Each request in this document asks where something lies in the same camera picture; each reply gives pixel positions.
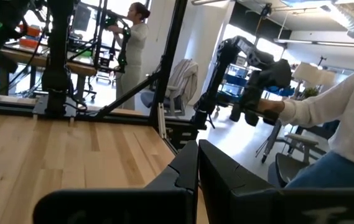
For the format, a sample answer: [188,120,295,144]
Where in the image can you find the person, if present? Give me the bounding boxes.
[107,1,151,110]
[277,63,354,189]

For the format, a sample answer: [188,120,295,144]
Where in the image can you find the striped draped cloth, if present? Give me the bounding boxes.
[165,58,200,105]

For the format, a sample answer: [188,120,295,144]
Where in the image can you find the small green plant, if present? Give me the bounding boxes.
[302,86,320,100]

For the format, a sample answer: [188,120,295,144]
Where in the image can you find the white lamp shade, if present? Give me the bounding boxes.
[292,61,336,88]

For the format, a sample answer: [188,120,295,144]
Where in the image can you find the ceiling light strip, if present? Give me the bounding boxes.
[273,37,354,48]

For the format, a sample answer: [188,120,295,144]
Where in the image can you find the white ceiling duct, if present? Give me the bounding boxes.
[281,0,354,37]

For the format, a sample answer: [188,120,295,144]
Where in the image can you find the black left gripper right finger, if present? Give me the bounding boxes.
[198,139,279,224]

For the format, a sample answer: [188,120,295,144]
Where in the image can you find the grey office chair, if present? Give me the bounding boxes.
[274,133,327,188]
[141,85,187,117]

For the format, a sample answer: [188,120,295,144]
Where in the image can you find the wooden work table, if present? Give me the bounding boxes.
[1,46,99,103]

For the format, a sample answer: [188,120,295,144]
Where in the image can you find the black aluminium rig frame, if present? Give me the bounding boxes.
[0,0,202,153]

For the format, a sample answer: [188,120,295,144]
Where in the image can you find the cart with blue bins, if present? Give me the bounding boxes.
[218,63,251,106]

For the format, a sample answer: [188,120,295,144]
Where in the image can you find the person's hand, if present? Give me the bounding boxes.
[257,98,286,115]

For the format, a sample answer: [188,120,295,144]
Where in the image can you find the black monitor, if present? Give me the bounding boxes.
[72,2,93,32]

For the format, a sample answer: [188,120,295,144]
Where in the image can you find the orange container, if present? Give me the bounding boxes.
[19,37,40,50]
[19,24,43,39]

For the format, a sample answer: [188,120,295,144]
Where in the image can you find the grey tripod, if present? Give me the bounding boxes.
[255,120,282,164]

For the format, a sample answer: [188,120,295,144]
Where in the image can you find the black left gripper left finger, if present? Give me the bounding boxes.
[145,140,199,191]

